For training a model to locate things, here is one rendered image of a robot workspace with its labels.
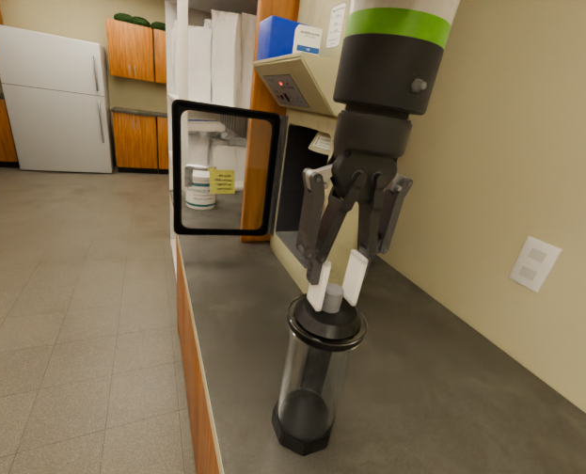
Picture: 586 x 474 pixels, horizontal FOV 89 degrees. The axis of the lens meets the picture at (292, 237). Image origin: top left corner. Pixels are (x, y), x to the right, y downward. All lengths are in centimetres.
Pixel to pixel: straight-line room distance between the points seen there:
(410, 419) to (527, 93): 76
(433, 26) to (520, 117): 65
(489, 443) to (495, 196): 56
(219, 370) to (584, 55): 96
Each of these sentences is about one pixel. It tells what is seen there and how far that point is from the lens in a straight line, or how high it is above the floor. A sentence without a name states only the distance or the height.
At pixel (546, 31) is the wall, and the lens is 98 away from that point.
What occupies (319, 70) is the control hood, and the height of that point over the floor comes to 149.
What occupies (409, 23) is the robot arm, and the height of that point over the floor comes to 149.
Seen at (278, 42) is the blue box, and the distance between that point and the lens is 86.
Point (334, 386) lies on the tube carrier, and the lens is 46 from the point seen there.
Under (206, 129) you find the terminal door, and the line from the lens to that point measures 94.
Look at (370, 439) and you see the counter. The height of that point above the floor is 94.
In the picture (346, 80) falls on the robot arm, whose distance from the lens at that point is 31.
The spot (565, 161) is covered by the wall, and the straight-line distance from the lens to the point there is 88.
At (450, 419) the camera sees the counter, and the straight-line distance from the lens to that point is 70.
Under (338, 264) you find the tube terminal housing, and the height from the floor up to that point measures 104.
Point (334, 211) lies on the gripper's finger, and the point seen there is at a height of 132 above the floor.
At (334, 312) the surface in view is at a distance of 41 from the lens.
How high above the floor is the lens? 142
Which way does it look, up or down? 24 degrees down
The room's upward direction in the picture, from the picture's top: 9 degrees clockwise
